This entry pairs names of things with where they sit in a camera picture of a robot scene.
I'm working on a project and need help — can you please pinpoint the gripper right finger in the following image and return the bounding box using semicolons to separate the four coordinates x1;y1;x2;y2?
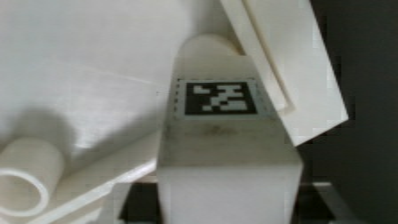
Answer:
291;181;356;224

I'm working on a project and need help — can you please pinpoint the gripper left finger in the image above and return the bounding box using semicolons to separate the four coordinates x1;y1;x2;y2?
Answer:
95;181;163;224

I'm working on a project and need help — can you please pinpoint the white table leg with tag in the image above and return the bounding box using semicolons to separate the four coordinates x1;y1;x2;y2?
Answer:
156;34;301;224

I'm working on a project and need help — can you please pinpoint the white square tabletop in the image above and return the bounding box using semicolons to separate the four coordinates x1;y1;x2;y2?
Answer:
0;0;348;224

